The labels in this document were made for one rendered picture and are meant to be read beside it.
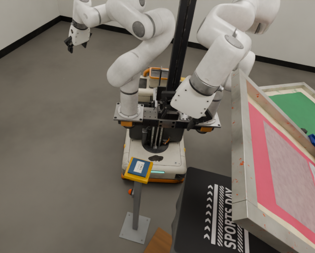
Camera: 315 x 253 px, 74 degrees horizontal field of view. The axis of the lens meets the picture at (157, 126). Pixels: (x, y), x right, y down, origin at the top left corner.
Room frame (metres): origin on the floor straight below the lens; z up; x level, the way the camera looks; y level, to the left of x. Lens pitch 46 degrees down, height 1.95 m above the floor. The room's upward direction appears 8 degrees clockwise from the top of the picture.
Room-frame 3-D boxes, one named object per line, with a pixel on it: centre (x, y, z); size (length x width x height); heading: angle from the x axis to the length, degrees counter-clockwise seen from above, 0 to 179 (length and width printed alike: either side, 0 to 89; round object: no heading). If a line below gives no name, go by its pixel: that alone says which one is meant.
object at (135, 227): (0.63, 0.07, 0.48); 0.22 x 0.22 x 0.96; 82
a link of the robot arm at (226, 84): (0.91, -0.28, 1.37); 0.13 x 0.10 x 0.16; 72
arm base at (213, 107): (0.93, -0.27, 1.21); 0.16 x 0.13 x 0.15; 6
